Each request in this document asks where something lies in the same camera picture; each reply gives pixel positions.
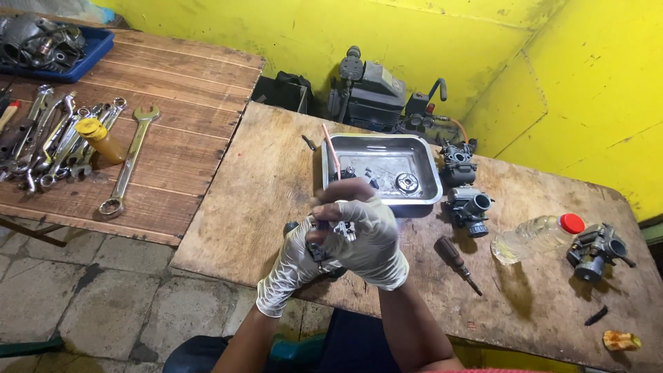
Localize pink handled brush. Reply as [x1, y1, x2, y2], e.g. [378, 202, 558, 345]
[320, 123, 343, 182]

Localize red handled tool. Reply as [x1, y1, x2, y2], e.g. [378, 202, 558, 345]
[0, 99, 22, 132]

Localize stainless steel tray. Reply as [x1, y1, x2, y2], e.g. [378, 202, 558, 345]
[320, 134, 444, 206]

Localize round metal carburetor cap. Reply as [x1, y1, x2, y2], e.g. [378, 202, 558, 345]
[393, 171, 421, 196]

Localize clear plastic bottle red cap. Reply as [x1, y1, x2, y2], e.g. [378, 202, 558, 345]
[490, 213, 586, 265]

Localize person's dark trousers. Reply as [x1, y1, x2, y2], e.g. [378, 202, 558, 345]
[162, 309, 386, 373]

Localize small black rubber strip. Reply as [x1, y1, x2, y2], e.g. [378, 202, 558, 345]
[584, 305, 610, 327]

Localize person's left hand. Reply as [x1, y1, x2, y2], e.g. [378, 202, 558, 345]
[256, 216, 338, 318]

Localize yellow capped amber bottle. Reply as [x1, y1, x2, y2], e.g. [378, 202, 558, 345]
[75, 117, 128, 165]

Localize black open box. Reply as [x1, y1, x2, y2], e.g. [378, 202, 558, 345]
[252, 70, 314, 115]

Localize grey carburetor with brass fittings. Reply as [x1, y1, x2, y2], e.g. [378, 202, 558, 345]
[566, 223, 637, 284]

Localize dark grey carburetor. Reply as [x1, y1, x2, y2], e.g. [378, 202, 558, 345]
[438, 139, 478, 188]

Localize green bar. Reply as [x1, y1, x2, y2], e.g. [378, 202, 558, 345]
[0, 336, 66, 359]

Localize grey carburetor with round intake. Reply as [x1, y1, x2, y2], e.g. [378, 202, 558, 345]
[444, 186, 494, 239]

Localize teal plastic stool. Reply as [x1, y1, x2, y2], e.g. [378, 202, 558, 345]
[268, 333, 328, 364]

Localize pile of steel wrenches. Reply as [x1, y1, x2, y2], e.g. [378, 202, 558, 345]
[0, 84, 128, 195]

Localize large steel combination wrench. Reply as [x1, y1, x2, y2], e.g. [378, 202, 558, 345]
[98, 105, 161, 219]

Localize person's right hand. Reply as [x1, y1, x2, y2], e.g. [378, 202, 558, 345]
[305, 177, 410, 291]

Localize small black carburetor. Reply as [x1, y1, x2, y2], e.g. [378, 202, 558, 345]
[283, 219, 359, 279]

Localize dark grey air compressor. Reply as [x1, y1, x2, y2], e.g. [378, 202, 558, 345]
[327, 46, 468, 147]

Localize blue tray of engine parts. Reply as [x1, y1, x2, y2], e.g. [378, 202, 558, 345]
[0, 13, 116, 84]

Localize brown handled screwdriver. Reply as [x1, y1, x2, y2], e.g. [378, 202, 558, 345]
[433, 236, 484, 297]

